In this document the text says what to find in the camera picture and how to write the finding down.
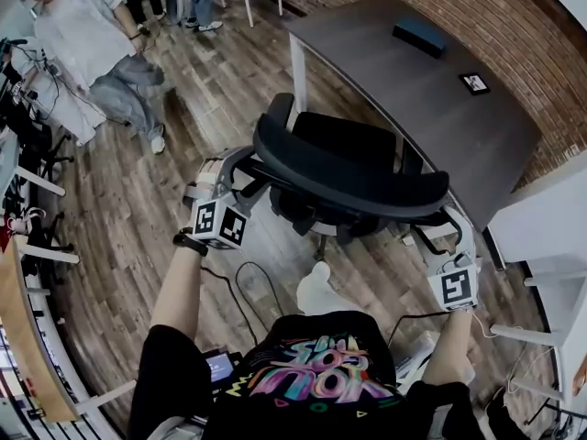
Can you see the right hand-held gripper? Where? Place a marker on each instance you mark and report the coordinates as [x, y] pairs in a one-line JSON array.
[[455, 288]]

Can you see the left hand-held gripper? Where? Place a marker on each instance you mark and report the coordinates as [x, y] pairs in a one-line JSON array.
[[215, 218]]

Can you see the black office chair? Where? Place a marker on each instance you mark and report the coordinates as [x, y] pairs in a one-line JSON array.
[[348, 172]]

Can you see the person's left forearm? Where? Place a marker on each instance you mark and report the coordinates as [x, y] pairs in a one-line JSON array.
[[181, 287]]

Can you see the person's right forearm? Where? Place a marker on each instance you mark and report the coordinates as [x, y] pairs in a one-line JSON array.
[[451, 351]]

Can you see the dark wooden desk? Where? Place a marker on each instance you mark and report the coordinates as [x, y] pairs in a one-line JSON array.
[[413, 108]]

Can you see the black swivel chair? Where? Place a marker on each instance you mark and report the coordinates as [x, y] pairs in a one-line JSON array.
[[34, 145]]

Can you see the black wristband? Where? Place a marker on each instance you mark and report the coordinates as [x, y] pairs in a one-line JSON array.
[[190, 242]]

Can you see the white table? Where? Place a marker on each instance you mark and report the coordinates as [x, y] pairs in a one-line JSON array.
[[541, 227]]

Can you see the person's white shoe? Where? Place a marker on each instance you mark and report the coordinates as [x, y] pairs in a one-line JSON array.
[[316, 291]]

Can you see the small screen device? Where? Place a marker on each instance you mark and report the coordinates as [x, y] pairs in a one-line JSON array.
[[219, 366]]

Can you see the black printed t-shirt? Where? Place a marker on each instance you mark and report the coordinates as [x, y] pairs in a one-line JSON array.
[[321, 410]]

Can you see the black framed tablet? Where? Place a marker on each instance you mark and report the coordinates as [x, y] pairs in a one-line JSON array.
[[474, 83]]

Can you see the light wooden counter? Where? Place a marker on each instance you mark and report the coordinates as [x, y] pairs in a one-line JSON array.
[[23, 328]]

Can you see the dark blue box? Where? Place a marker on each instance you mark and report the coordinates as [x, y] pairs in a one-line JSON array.
[[419, 38]]

